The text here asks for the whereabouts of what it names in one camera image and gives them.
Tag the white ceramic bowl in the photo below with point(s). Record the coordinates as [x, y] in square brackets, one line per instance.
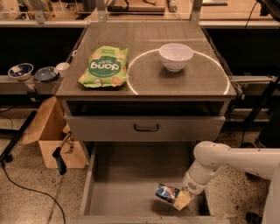
[174, 56]

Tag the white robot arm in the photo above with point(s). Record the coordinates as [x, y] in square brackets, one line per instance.
[210, 158]

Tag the crushed blue silver redbull can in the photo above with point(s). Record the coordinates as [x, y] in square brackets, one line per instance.
[167, 193]

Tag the green chip bag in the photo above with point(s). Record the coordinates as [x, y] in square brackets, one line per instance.
[107, 68]

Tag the small white cup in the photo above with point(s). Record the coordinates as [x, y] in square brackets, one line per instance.
[62, 68]

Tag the grey side shelf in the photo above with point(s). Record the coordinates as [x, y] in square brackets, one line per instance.
[9, 86]

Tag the black handled tool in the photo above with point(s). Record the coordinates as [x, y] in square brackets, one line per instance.
[62, 167]

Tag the open grey lower drawer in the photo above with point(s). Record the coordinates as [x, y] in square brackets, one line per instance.
[122, 180]

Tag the cardboard box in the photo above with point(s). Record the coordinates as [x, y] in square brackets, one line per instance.
[48, 128]

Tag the grey drawer cabinet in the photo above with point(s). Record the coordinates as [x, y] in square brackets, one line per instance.
[202, 88]

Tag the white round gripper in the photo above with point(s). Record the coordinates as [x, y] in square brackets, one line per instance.
[192, 184]

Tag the blue patterned bowl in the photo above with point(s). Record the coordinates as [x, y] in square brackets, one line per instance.
[21, 72]

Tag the black pole on floor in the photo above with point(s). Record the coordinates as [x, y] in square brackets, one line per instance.
[15, 135]

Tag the grey upper drawer with handle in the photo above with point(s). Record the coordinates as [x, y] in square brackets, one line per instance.
[145, 128]

